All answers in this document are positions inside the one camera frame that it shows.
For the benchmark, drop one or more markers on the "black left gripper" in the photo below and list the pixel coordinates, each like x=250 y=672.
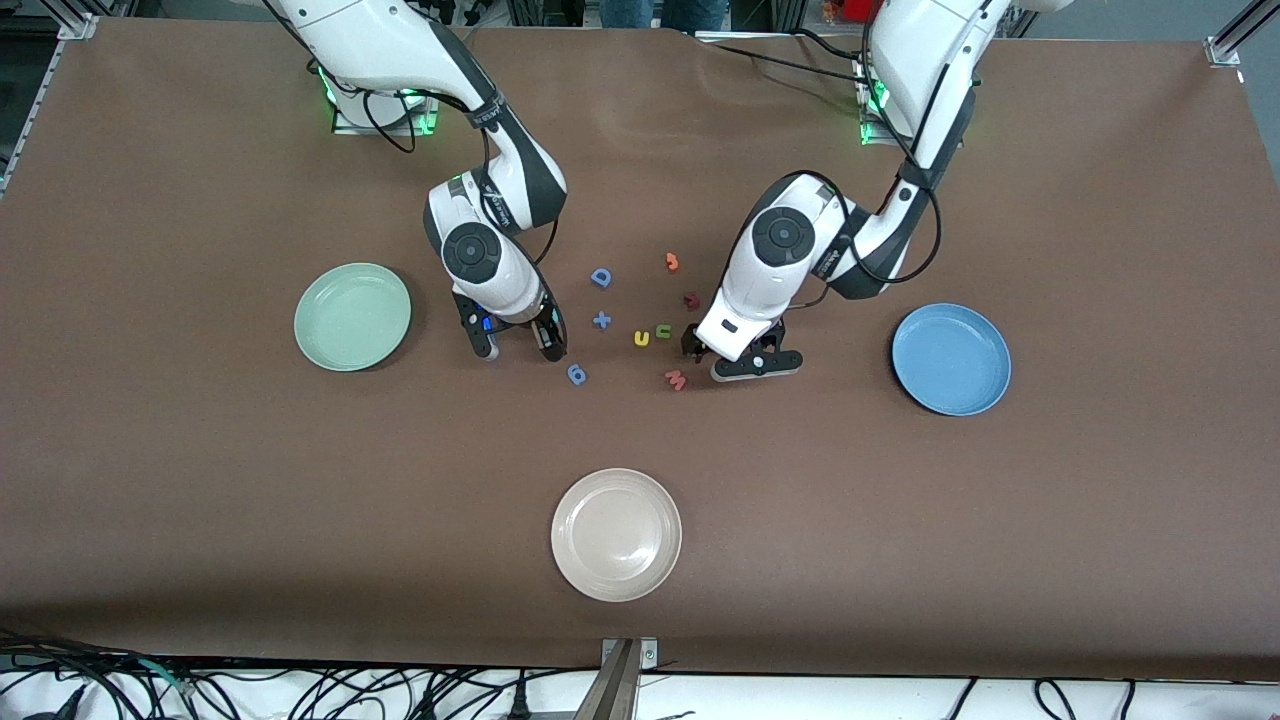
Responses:
x=692 y=343

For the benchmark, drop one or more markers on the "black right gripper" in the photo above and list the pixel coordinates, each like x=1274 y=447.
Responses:
x=546 y=333

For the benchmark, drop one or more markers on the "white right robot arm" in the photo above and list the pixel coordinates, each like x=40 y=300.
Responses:
x=470 y=250

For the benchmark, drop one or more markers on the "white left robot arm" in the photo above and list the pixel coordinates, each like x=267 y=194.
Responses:
x=785 y=240

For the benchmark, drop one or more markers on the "red foam letter w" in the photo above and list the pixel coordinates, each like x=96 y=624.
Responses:
x=676 y=379

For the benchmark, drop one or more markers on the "blue foam digit six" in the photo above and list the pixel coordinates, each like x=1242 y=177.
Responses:
x=577 y=374

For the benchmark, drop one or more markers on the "blue foam letter D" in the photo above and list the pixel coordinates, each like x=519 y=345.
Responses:
x=601 y=277

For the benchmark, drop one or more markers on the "light green plate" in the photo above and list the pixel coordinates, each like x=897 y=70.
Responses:
x=352 y=318

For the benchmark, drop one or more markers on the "beige plate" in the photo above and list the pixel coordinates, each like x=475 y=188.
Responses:
x=616 y=535

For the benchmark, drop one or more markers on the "blue plate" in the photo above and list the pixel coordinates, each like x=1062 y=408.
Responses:
x=950 y=360

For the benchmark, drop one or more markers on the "person in blue jeans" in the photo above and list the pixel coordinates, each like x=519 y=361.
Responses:
x=660 y=10

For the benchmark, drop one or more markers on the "red box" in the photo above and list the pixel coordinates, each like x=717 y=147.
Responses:
x=850 y=10

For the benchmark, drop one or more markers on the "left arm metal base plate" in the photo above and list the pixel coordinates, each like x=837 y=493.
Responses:
x=870 y=140

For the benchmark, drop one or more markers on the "metal clamp bracket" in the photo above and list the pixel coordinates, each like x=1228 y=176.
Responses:
x=625 y=655

